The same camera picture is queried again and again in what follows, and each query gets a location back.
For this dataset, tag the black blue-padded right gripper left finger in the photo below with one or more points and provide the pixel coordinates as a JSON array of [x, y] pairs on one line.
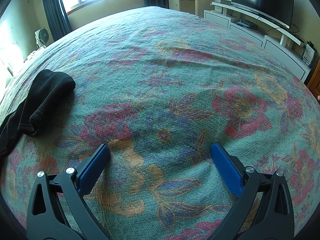
[[45, 216]]

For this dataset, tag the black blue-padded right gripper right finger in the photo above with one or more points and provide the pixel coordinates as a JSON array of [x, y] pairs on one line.
[[274, 218]]

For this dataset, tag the black pants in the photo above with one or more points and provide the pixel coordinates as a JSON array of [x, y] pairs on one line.
[[46, 95]]

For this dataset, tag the floral bedspread bed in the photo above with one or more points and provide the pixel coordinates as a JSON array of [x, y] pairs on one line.
[[159, 87]]

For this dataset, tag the white TV cabinet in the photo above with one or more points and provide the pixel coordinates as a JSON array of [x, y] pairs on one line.
[[276, 40]]

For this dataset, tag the small framed card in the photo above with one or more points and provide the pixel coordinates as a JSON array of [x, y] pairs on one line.
[[309, 53]]

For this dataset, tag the white floor fan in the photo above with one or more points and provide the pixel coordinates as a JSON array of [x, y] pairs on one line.
[[41, 37]]

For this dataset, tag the dark blue left curtain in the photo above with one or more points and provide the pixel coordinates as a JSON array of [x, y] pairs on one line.
[[57, 18]]

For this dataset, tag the black set-top box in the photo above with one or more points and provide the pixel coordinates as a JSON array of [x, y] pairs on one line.
[[244, 23]]

